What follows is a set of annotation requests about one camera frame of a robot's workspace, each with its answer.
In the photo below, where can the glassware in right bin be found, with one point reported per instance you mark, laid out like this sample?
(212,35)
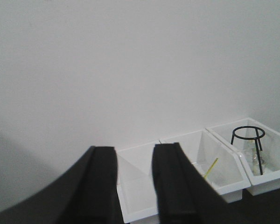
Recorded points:
(253,161)

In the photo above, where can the left white storage bin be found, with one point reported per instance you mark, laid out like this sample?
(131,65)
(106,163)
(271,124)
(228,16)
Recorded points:
(135,185)

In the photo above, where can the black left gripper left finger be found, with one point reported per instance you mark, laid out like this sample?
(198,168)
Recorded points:
(85,194)

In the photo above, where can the black wire tripod stand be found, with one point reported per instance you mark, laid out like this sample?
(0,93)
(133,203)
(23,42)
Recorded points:
(259,133)

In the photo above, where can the white storage bin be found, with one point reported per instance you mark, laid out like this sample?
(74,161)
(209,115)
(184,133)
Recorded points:
(228,177)
(135,185)
(270,145)

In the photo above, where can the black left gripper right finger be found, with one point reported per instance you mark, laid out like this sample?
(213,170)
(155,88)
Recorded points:
(183,195)

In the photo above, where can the middle white storage bin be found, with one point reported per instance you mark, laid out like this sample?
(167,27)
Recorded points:
(228,177)

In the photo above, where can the right white storage bin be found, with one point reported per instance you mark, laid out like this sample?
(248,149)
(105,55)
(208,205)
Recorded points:
(270,145)

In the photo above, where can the yellow green plastic sticks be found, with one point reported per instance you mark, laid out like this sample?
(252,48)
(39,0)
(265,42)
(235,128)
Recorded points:
(210,168)

